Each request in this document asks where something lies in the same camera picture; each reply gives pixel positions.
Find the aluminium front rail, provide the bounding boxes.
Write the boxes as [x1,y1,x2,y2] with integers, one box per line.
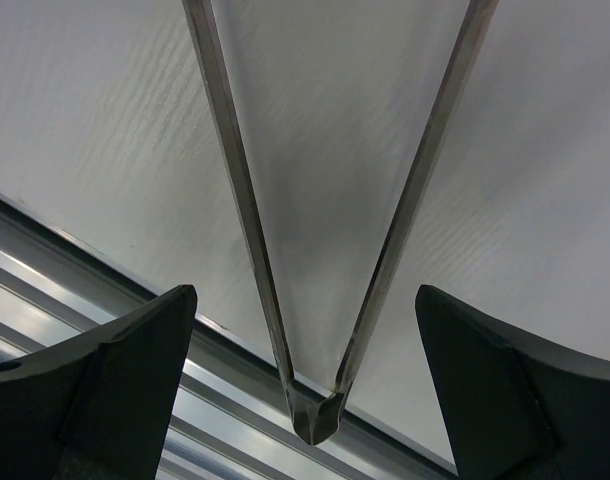
[0,198,455,479]

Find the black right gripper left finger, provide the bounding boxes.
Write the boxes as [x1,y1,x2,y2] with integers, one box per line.
[0,285,197,479]

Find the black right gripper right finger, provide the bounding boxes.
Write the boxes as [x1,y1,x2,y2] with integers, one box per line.
[415,285,610,479]

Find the metal tongs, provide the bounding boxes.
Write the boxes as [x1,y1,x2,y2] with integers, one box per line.
[183,1,497,446]

